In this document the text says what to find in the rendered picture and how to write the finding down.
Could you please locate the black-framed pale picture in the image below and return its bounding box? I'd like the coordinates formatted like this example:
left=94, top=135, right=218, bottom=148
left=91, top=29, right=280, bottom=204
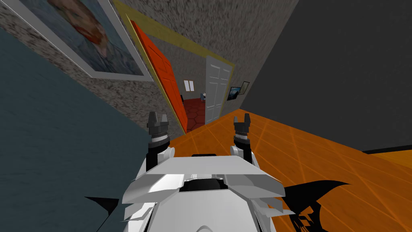
left=238, top=81, right=251, bottom=96

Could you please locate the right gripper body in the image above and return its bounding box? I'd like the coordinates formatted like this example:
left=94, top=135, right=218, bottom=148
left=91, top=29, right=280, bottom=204
left=233, top=122, right=251, bottom=136

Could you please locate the black-framed blue picture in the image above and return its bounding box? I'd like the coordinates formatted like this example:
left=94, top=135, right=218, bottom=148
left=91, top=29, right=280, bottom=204
left=227, top=86, right=242, bottom=102

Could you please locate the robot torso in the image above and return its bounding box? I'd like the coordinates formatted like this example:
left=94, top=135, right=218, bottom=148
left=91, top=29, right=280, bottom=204
left=120, top=153, right=296, bottom=232

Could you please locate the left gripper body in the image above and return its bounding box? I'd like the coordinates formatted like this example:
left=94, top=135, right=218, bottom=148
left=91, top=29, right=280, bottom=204
left=147, top=122, right=170, bottom=136

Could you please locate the orange door leaf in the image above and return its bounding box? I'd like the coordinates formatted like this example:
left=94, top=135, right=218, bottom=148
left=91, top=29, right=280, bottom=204
left=130, top=20, right=189, bottom=134

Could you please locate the large white-framed painting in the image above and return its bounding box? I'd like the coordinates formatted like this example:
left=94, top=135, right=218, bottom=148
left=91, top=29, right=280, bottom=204
left=0, top=0, right=155, bottom=83

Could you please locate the white panelled door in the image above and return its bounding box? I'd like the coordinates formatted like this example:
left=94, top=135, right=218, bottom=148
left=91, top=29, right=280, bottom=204
left=204, top=55, right=233, bottom=125

